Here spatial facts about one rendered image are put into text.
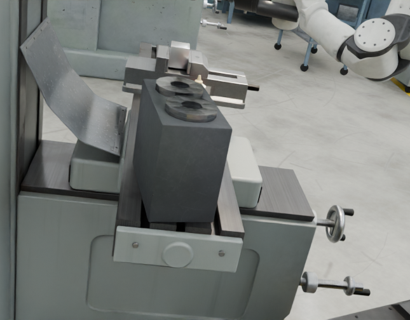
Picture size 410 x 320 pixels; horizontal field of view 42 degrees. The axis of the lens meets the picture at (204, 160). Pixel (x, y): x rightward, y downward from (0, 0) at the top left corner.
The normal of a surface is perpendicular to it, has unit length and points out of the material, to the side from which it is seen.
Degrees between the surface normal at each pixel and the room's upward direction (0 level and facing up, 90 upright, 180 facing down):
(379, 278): 0
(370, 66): 134
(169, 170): 90
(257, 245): 90
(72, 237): 90
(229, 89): 90
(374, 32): 49
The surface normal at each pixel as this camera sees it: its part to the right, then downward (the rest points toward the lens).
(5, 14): 0.79, 0.37
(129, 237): 0.07, 0.45
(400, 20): -0.36, -0.39
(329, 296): 0.17, -0.88
